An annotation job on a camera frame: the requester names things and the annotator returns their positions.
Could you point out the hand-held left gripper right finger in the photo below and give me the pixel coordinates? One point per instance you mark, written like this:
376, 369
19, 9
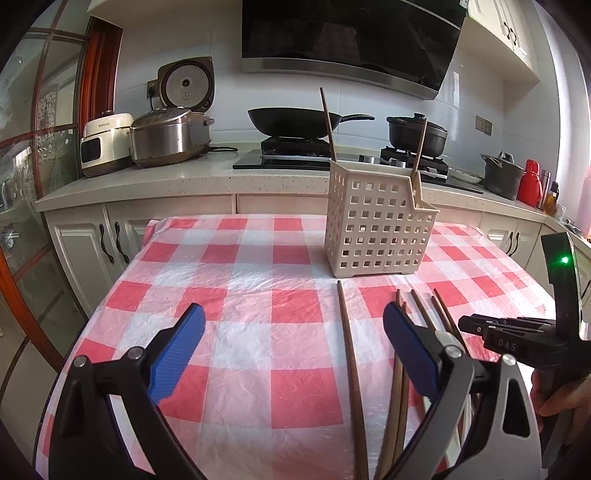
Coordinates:
406, 341

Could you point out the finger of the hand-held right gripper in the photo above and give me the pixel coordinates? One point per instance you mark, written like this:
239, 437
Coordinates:
517, 347
508, 324

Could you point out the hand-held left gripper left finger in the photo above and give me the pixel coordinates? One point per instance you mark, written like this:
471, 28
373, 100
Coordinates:
184, 341

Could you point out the brown wooden chopstick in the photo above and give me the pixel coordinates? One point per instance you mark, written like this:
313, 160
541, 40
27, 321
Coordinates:
445, 311
353, 378
390, 424
404, 415
328, 129
422, 309
420, 147

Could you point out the beige perforated utensil basket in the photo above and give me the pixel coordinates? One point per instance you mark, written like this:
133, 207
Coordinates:
369, 221

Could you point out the person's right hand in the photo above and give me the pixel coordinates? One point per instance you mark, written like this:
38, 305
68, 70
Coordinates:
577, 397

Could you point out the amber oil bottle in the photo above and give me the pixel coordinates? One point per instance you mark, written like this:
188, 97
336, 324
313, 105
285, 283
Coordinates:
551, 198

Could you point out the red white checkered tablecloth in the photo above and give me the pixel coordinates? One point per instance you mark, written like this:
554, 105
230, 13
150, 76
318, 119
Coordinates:
258, 277

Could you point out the red plastic bottle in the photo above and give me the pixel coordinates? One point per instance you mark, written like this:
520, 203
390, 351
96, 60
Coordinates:
530, 184

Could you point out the grey lidded stock pot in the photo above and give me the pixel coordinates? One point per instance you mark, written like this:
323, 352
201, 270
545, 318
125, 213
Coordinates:
501, 177

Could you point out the white kitchen counter cabinet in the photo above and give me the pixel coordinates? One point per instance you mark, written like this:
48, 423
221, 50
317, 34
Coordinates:
78, 240

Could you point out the white plate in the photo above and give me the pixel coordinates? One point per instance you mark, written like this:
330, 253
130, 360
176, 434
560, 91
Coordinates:
464, 176

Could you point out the black glass gas stove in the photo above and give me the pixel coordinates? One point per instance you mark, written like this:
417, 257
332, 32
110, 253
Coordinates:
249, 160

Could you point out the silver open rice cooker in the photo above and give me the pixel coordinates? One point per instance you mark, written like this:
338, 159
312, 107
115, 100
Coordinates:
161, 138

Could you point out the black lidded cooking pot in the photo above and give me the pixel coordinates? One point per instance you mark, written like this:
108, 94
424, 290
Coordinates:
415, 136

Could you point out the white small kitchen appliance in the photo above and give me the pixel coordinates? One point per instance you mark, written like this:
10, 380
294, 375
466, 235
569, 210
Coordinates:
106, 147

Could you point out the black wok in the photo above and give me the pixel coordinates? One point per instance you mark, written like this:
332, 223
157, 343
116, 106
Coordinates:
291, 122

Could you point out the white upper cabinet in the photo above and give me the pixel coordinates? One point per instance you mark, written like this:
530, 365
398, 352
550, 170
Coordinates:
503, 32

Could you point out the wood framed glass door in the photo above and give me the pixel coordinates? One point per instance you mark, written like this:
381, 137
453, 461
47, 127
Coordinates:
99, 69

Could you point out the black range hood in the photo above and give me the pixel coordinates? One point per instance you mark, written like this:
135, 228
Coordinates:
346, 37

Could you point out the brown wall switch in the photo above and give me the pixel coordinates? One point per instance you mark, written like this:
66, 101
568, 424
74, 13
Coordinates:
483, 125

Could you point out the wall socket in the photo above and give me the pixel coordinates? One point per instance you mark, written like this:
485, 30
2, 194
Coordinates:
152, 89

